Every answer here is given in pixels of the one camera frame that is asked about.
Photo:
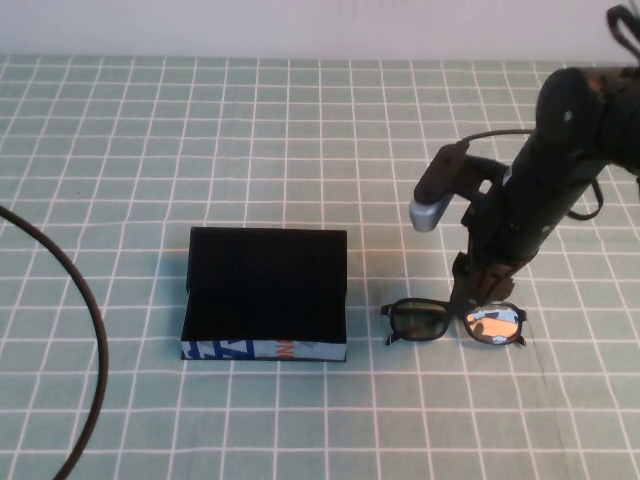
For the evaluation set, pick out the black glasses case printed sides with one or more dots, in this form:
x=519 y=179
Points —
x=260 y=280

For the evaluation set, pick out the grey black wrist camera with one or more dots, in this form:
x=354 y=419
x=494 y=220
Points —
x=435 y=190

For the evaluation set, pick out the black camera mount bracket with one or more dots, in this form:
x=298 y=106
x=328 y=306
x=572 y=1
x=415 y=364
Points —
x=482 y=172

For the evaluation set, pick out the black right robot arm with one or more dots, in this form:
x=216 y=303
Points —
x=565 y=110

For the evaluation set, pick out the black frame glasses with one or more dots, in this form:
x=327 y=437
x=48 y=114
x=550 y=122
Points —
x=417 y=322

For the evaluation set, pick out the green white checkered tablecloth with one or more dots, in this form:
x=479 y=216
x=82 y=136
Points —
x=250 y=150

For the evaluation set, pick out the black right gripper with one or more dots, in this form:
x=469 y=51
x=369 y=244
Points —
x=515 y=235

